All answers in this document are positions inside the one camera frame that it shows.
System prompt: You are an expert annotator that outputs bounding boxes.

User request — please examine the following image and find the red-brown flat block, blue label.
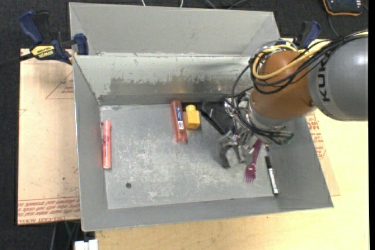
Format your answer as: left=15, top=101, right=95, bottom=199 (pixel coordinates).
left=170, top=100, right=189, bottom=144

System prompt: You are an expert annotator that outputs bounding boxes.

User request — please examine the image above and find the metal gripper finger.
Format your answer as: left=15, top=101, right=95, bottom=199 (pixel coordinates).
left=217, top=141, right=236, bottom=169
left=234, top=143, right=247, bottom=165

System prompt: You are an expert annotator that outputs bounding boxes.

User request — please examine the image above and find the black angular object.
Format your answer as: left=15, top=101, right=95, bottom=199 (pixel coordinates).
left=201, top=100, right=236, bottom=136

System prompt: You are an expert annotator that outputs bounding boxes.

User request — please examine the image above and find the black and white marker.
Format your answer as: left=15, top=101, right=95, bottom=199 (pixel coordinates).
left=264, top=155, right=280, bottom=196

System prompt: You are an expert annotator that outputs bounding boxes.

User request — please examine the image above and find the grey metal bin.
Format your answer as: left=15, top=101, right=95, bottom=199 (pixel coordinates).
left=69, top=2, right=334, bottom=232

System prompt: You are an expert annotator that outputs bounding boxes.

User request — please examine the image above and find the purple plastic fork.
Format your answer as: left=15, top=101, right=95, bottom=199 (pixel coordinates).
left=243, top=139, right=263, bottom=184

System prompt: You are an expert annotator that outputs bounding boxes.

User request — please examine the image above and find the brown cardboard board, red print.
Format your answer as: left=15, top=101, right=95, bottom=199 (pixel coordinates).
left=17, top=48, right=340, bottom=226

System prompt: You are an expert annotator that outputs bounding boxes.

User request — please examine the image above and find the yellow plastic block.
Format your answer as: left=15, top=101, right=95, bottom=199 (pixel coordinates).
left=185, top=104, right=202, bottom=130

